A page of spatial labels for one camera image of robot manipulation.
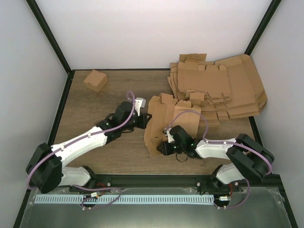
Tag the grey metal front plate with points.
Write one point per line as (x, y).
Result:
(263, 209)

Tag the black left frame post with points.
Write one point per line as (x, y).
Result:
(48, 33)

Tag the black frame post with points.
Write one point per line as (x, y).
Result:
(274, 4)
(48, 33)

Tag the folded small cardboard box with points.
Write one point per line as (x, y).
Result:
(96, 80)

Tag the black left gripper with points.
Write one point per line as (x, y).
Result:
(145, 119)

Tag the black right frame post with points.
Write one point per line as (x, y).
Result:
(274, 4)

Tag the stack of flat cardboard boxes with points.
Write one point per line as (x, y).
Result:
(225, 89)

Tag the black aluminium frame rail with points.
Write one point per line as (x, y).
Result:
(152, 178)

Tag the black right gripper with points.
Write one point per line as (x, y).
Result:
(164, 146)

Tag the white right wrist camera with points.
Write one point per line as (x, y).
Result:
(167, 134)

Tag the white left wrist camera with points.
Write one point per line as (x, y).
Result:
(139, 104)

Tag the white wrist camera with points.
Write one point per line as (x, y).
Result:
(167, 134)
(139, 104)

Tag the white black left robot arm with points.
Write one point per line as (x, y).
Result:
(48, 167)

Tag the light blue slotted cable duct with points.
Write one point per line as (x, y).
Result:
(126, 199)

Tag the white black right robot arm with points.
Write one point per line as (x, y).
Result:
(249, 160)

